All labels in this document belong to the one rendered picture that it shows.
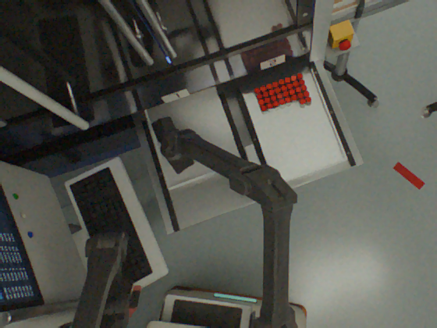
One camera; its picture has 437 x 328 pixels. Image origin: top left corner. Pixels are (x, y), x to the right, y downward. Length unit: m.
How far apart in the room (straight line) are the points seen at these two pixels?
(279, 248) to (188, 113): 0.77
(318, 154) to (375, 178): 0.94
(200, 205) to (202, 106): 0.35
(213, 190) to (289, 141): 0.31
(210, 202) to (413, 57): 1.53
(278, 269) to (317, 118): 0.71
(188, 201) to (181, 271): 0.93
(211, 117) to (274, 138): 0.24
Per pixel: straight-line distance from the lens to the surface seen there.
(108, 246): 1.36
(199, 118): 1.87
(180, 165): 1.71
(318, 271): 2.66
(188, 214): 1.82
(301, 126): 1.84
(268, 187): 1.22
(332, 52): 1.93
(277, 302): 1.34
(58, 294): 1.72
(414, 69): 2.91
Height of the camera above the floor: 2.66
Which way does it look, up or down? 75 degrees down
